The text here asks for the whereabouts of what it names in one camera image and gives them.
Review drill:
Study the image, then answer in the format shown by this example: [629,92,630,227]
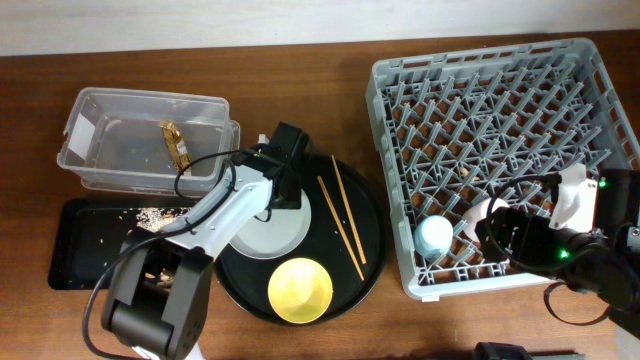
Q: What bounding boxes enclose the black object bottom edge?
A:
[472,342,532,360]

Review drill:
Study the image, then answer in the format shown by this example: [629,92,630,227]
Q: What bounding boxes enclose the food scraps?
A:
[135,207,189,290]

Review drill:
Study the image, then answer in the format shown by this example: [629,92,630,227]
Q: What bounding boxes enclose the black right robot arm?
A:
[474,164,639,336]

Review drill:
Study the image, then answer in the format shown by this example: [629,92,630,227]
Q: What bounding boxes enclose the wooden chopstick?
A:
[330,154,367,265]
[316,176,364,281]

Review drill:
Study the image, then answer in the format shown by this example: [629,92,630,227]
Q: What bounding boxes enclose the yellow bowl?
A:
[267,258,333,325]

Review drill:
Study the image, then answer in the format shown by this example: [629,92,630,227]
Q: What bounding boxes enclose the light blue plastic cup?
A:
[414,215,453,262]

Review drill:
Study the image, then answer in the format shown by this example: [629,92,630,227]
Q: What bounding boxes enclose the gold foil wrapper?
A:
[159,120,191,172]

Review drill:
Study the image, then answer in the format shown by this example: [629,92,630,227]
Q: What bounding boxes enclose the grey round plate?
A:
[229,191,311,260]

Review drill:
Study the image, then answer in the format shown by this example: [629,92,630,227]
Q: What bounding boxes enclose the round black serving tray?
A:
[214,155,388,326]

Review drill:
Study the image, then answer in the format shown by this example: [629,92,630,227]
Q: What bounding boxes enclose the clear plastic storage bin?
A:
[57,87,241,196]

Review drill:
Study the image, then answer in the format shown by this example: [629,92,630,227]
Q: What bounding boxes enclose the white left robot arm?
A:
[99,142,305,359]

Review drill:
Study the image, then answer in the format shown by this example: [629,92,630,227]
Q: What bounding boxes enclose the pink plastic cup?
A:
[462,198,491,243]

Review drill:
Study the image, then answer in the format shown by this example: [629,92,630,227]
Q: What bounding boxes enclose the black rectangular tray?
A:
[48,198,190,290]

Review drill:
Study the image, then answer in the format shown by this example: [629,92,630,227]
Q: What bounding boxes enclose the grey dishwasher rack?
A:
[365,38,639,302]

